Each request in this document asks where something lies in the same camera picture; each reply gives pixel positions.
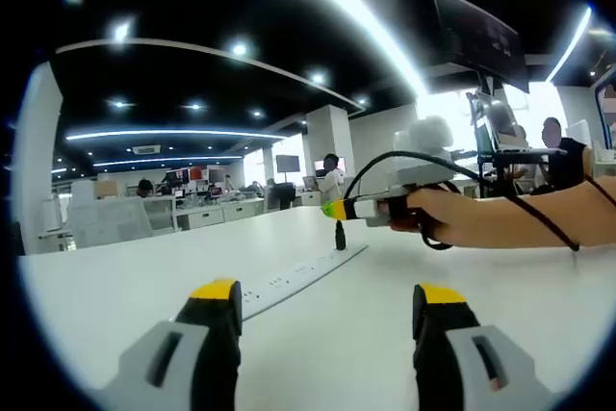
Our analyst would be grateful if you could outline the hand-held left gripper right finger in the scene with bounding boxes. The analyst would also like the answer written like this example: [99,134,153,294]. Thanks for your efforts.
[412,282,557,411]

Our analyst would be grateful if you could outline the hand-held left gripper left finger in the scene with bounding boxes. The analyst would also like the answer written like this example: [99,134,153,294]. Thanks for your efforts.
[100,277,244,411]

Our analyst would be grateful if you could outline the black data cable with USB plug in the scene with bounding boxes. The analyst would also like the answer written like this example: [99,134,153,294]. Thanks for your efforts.
[333,150,497,252]

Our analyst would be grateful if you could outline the white desk USB port strip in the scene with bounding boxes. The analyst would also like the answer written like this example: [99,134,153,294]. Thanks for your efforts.
[240,243,370,321]

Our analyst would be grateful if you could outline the white desk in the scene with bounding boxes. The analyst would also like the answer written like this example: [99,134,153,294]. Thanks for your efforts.
[16,203,613,394]

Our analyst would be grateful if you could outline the person's right hand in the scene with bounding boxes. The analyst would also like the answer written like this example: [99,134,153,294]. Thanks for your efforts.
[387,187,466,249]

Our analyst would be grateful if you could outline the black office chair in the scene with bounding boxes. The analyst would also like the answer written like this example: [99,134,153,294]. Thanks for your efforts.
[266,182,296,213]

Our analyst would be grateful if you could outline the standing display screen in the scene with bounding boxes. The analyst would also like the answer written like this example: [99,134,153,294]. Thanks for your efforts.
[274,154,300,174]

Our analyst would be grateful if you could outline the laptop on stand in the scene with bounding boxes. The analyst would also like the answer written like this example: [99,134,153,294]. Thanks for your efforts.
[466,90,531,153]

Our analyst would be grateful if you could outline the hanging black monitor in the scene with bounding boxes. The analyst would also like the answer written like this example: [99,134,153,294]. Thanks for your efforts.
[430,0,530,94]

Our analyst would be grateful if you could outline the white drawer cabinet row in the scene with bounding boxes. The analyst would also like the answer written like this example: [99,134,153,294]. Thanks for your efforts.
[174,197,267,233]

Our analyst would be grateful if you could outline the white mesh office chair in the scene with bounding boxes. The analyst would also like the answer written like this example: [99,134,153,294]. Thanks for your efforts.
[65,195,154,249]

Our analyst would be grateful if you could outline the long ceiling light strip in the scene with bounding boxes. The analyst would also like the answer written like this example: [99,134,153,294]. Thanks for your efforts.
[267,0,430,95]

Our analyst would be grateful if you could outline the black hand strap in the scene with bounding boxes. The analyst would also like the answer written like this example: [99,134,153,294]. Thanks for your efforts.
[387,181,581,253]

